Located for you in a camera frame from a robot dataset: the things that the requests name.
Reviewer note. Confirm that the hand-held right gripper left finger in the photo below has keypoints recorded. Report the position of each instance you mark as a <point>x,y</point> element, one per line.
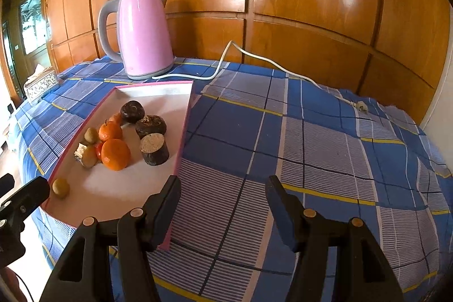
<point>170,203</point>

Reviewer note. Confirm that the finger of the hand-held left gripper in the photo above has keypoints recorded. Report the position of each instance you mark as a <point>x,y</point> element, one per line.
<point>6,183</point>
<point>28,196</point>

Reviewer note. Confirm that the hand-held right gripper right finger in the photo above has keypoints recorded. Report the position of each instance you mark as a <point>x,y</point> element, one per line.
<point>283,213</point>

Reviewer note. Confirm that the pink shallow tray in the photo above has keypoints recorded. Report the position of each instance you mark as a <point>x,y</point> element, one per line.
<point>134,181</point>

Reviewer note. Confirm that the dark cylinder with pale top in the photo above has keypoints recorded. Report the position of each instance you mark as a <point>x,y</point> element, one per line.
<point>155,151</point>

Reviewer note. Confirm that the orange tangerine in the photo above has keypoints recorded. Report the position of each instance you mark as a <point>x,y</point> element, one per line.
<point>110,132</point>
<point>115,155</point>

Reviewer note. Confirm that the large dark brown fruit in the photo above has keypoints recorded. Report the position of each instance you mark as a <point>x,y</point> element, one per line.
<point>151,127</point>

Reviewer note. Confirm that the small red tomato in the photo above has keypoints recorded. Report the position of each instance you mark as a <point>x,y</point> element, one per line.
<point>99,150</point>

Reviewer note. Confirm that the dark brown round fruit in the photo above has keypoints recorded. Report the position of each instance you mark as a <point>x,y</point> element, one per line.
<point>132,111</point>

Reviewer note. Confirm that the small orange carrot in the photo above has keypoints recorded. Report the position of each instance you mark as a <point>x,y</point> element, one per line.
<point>116,118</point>

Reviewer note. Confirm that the blue plaid cloth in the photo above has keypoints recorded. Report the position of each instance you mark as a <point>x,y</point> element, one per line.
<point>318,164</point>

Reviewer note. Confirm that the patterned tissue box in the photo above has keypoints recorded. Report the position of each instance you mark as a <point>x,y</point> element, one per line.
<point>40,86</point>

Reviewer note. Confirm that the wooden glass door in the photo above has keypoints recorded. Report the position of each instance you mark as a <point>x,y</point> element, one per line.
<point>32,22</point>

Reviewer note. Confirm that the pink electric kettle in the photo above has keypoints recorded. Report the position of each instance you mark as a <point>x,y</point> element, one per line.
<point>141,36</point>

